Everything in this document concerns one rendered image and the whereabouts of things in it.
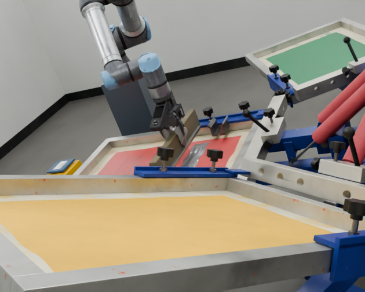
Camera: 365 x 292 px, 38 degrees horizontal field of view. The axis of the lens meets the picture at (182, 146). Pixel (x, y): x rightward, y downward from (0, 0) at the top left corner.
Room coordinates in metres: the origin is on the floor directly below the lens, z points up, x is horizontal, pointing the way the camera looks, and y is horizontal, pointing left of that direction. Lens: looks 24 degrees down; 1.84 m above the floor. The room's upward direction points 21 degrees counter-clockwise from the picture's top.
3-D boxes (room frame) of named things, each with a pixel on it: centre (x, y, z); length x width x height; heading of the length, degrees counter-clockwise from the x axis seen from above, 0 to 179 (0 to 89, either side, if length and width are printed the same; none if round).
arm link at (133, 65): (1.92, 0.03, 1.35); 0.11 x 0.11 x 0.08; 1
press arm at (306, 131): (1.59, -0.36, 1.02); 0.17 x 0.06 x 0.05; 60
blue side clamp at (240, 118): (1.99, -0.22, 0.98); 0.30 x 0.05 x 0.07; 60
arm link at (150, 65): (1.83, 0.01, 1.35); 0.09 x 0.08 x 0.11; 1
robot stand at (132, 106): (2.53, 0.16, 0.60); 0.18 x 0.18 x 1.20; 77
